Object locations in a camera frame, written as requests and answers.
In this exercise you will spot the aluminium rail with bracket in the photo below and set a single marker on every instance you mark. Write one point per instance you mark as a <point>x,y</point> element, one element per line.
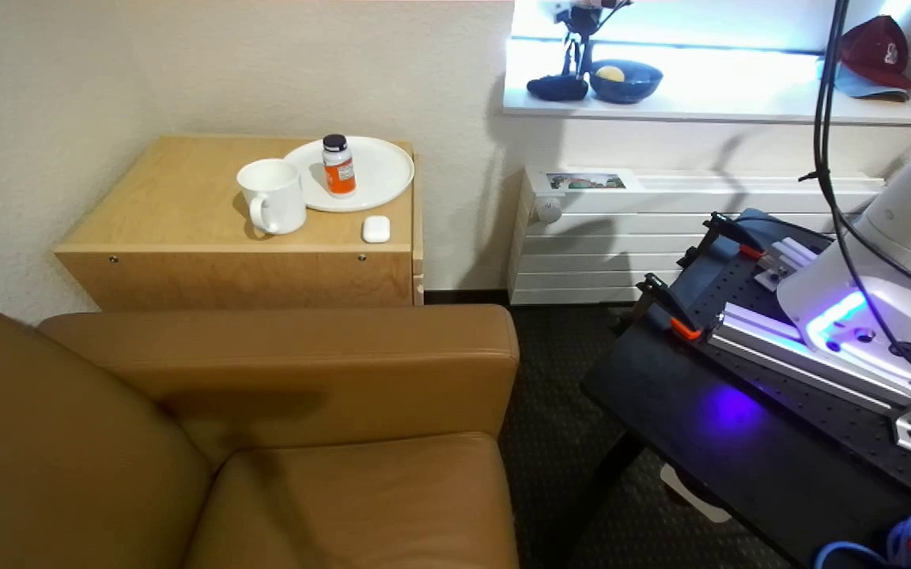
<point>843,371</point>

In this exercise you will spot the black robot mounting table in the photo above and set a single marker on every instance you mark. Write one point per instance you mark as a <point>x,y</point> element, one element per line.
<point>801,468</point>

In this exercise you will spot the blue bowl with lemon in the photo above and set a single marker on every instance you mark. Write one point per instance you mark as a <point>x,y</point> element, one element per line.
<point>624,79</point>

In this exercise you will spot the white wall heater unit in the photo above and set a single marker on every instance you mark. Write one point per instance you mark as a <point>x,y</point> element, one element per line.
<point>589,235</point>

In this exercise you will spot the brown leather armchair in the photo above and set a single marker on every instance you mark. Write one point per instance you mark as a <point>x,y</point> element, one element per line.
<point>258,442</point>

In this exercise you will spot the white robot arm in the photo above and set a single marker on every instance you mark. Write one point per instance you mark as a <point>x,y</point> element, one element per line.
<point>847,308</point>

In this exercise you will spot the small white earbud case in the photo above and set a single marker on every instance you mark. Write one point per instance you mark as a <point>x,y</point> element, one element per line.
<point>378,229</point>

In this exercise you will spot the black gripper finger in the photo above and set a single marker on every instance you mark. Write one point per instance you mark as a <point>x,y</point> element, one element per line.
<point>584,56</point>
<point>571,58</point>

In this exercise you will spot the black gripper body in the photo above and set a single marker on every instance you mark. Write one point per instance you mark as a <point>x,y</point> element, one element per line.
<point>586,17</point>

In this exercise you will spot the white ceramic mug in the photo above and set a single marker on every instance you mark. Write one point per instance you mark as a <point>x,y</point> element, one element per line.
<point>272,198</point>

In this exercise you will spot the orange pill bottle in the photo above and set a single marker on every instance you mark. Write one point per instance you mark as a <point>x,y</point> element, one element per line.
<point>337,164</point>

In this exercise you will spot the white round tray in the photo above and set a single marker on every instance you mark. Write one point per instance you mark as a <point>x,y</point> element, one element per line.
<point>380,175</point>

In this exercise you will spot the maroon and blue cap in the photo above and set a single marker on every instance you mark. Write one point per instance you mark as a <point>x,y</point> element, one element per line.
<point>872,63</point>

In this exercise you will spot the black orange clamp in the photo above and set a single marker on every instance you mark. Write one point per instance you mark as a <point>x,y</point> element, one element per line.
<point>664,310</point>
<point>726,229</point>

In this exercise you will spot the wooden side table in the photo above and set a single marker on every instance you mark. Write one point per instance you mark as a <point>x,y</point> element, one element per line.
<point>174,232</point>

